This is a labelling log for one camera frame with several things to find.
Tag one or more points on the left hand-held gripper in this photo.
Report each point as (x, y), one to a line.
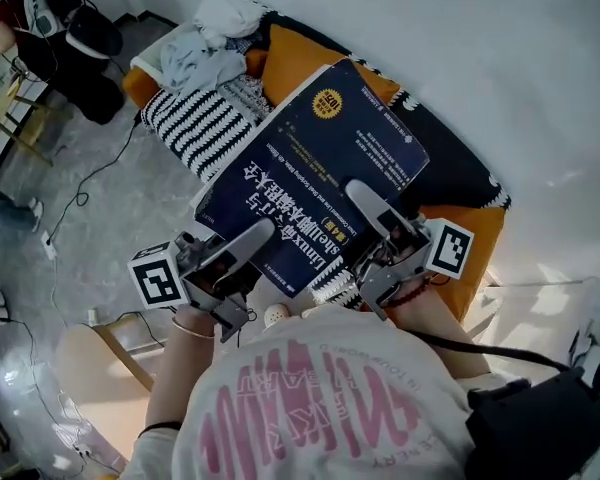
(160, 283)

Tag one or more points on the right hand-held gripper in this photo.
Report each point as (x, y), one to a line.
(450, 248)

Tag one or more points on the dark blue book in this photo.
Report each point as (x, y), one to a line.
(320, 158)

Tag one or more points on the orange sofa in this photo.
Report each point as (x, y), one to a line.
(140, 85)

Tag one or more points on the person's left forearm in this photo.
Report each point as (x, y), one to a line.
(180, 378)

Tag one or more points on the person's right forearm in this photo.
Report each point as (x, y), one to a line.
(430, 318)

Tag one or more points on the person's left white slipper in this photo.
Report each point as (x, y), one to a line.
(276, 314)

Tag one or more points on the person's white slipper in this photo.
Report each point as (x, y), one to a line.
(276, 314)
(307, 313)

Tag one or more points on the person's right white slipper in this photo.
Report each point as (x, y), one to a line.
(307, 313)

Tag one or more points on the thin gold bangle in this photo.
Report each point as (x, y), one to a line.
(195, 335)

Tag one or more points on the person's white printed t-shirt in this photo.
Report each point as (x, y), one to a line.
(330, 333)

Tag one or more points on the black and white patterned blanket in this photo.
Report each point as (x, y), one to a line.
(200, 123)

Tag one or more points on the grey plaid garment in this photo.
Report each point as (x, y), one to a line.
(245, 93)

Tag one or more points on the grey-blue garment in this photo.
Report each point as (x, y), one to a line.
(195, 65)

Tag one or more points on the white side table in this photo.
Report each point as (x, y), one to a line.
(530, 313)

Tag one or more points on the white power strip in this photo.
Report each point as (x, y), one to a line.
(49, 247)

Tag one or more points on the light wooden oval table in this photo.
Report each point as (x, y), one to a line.
(90, 378)

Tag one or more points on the white garment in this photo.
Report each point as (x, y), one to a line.
(230, 18)

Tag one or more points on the black equipment pack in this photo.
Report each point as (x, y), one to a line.
(530, 428)

